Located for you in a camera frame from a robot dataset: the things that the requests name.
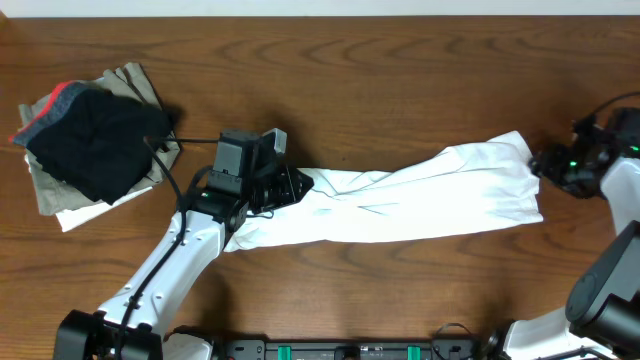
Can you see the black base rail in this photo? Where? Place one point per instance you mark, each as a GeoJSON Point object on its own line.
{"type": "Point", "coordinates": [325, 351]}

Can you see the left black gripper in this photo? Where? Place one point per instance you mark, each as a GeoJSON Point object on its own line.
{"type": "Point", "coordinates": [288, 185]}

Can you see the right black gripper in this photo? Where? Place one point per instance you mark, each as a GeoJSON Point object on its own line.
{"type": "Point", "coordinates": [551, 160]}

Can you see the black folded garment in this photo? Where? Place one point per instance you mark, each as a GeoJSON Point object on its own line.
{"type": "Point", "coordinates": [92, 139]}

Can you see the white graphic t-shirt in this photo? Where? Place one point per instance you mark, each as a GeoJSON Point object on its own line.
{"type": "Point", "coordinates": [464, 189]}

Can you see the white folded garment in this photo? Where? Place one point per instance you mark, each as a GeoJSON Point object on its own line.
{"type": "Point", "coordinates": [90, 212]}

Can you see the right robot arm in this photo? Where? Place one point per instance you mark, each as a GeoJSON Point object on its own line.
{"type": "Point", "coordinates": [601, 317]}

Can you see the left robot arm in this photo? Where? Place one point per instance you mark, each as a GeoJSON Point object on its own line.
{"type": "Point", "coordinates": [247, 179]}

